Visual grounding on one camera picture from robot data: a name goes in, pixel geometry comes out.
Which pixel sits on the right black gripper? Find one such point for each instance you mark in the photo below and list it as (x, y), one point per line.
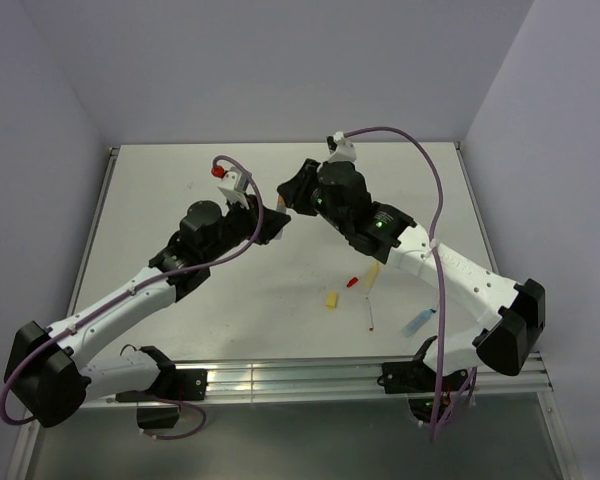
(295, 191)

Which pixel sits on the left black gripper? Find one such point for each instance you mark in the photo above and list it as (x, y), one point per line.
(270, 220)

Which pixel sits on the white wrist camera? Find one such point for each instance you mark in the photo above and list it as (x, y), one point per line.
(232, 184)
(341, 149)

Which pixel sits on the thin red pen refill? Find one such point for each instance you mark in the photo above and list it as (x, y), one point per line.
(370, 314)

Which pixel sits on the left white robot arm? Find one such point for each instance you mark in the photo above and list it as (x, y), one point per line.
(51, 369)

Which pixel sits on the yellow highlighter pen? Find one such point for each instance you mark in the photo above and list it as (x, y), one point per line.
(371, 277)

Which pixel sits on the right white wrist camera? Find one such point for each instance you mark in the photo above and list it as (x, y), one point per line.
(341, 149)

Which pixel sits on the small red pen cap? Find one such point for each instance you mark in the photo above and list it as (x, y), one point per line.
(351, 281)

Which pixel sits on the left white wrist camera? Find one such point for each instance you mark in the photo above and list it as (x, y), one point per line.
(232, 184)

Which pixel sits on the yellow pen cap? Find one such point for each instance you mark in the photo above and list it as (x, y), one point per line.
(331, 300)

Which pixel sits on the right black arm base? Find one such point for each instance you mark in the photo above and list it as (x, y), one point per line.
(415, 377)

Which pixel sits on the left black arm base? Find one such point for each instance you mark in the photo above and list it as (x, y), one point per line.
(187, 384)

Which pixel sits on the clear blue highlighter pen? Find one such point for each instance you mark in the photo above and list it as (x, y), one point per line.
(412, 327)

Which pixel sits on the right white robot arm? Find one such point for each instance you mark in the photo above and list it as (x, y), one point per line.
(510, 316)

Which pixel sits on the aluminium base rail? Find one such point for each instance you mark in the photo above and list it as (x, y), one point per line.
(318, 380)

